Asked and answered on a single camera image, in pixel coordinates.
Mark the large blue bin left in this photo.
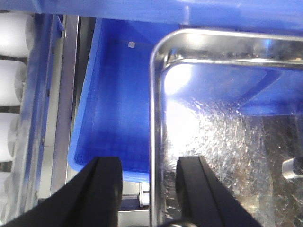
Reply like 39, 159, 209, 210
30, 0, 303, 31

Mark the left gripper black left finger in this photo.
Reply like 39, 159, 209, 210
5, 157, 123, 227

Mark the blue bin on lower shelf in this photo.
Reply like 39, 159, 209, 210
68, 18, 179, 183

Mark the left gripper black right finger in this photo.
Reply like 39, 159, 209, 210
176, 156, 260, 227

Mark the white roller track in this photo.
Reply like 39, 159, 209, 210
0, 12, 35, 223

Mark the silver tray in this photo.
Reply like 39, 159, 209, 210
150, 28, 303, 227

